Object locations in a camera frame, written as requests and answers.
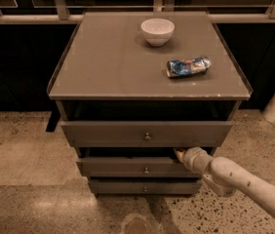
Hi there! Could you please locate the grey drawer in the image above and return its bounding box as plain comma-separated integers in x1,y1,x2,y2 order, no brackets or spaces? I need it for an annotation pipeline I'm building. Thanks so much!
77,157,199,178
61,121,232,147
89,179,202,195

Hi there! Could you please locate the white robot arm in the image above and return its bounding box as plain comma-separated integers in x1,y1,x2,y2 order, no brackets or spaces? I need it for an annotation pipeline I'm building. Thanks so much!
175,147,275,218

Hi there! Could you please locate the grey bottom drawer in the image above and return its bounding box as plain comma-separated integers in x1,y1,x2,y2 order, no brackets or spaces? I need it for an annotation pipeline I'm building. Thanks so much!
89,179,202,195

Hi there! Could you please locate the grey drawer cabinet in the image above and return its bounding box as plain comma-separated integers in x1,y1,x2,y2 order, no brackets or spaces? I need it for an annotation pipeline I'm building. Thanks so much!
46,11,253,198

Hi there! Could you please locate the grey top drawer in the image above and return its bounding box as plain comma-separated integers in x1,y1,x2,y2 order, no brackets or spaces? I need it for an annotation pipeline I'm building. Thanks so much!
61,121,232,147

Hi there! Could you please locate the crushed blue soda can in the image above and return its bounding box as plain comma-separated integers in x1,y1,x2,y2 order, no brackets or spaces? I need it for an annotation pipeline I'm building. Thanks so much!
167,57,212,78

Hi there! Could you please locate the white ceramic bowl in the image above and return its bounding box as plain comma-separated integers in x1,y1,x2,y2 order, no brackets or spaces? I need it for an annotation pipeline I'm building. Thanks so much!
140,19,175,47

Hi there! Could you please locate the metal railing frame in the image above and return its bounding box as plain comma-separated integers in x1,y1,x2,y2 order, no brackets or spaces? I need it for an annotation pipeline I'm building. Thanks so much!
0,0,275,25

